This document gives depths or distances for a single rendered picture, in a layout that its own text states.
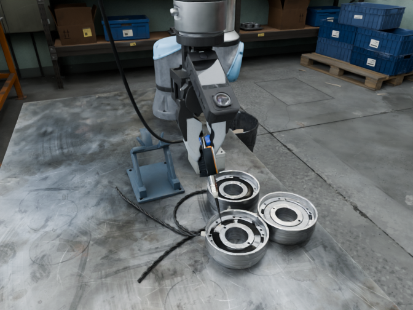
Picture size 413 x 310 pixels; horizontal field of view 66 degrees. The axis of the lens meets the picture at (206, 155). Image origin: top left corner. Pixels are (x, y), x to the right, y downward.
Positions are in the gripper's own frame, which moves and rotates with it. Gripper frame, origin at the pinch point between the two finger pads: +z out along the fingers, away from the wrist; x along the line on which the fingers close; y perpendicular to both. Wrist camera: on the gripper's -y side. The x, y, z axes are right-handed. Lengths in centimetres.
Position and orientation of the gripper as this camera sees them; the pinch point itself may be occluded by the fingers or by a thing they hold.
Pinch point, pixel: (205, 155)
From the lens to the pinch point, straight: 55.3
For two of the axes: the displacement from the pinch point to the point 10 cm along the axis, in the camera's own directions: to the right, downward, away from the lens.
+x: -9.2, 2.0, -3.3
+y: -3.8, -4.8, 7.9
